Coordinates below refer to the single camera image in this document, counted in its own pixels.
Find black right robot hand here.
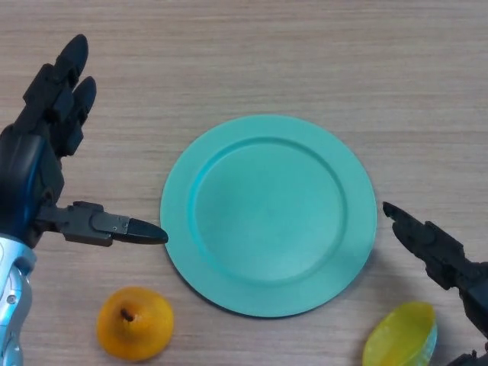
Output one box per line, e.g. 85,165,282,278
382,201,488,366

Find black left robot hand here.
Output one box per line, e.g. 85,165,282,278
0,34,169,249

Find yellow starfruit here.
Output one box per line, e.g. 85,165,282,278
361,300,438,366

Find teal green round plate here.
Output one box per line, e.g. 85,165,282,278
159,114,378,319

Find orange yellow pear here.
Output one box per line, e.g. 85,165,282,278
95,286,175,361

